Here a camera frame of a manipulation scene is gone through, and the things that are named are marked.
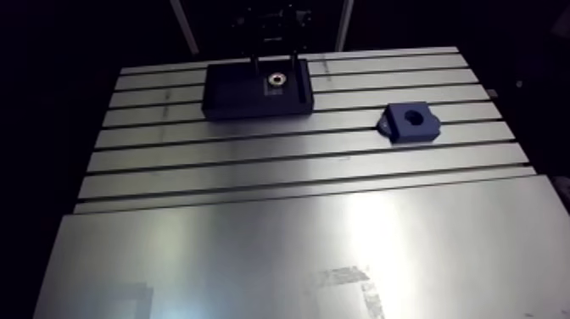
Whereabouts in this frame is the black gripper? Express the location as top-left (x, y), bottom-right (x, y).
top-left (231, 2), bottom-right (314, 78)

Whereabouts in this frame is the dark blue-grey housing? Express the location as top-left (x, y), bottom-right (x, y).
top-left (376, 101), bottom-right (442, 145)

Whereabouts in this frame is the dark blue-grey tray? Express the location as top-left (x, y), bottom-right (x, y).
top-left (201, 58), bottom-right (316, 120)

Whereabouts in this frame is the pale metal post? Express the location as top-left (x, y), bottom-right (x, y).
top-left (334, 0), bottom-right (355, 53)
top-left (169, 0), bottom-right (200, 56)

